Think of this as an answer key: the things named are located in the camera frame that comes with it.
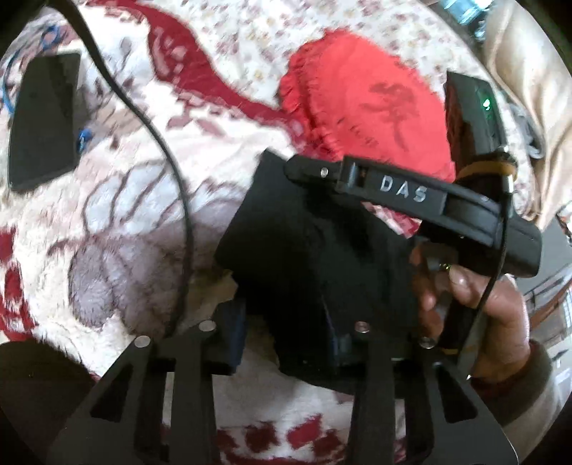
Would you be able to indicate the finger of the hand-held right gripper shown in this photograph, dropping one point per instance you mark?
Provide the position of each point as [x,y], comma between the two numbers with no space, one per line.
[308,169]

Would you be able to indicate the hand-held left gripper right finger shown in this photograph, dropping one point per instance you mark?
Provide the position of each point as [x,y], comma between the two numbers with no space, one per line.
[337,346]

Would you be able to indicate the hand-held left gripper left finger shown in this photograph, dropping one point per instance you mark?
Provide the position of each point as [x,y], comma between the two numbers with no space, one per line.
[232,331]

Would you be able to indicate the black pants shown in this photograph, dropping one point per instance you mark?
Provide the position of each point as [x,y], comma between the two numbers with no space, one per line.
[304,250]

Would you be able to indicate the person's right forearm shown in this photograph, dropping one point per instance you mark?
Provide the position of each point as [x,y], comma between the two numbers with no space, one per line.
[527,393]

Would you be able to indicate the person's right hand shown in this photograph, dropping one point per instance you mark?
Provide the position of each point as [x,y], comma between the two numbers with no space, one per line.
[505,322]

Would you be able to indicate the red knitted cloth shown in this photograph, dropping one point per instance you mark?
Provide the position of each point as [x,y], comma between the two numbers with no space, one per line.
[357,89]

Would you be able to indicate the red and white floral blanket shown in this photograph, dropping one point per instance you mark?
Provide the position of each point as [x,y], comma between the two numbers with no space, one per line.
[134,250]

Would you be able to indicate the beige curtain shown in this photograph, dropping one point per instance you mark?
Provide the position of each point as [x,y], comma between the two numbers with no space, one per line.
[536,89]

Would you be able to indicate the white small-flowered quilt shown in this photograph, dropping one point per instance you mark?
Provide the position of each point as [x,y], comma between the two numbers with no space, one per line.
[277,27]

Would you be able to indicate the window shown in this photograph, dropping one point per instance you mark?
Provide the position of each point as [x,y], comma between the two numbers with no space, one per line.
[460,9]

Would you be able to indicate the dark cloth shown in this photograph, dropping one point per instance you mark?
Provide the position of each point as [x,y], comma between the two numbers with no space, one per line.
[40,402]

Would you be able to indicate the black phone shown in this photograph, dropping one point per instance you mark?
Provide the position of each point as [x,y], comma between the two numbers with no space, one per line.
[44,125]

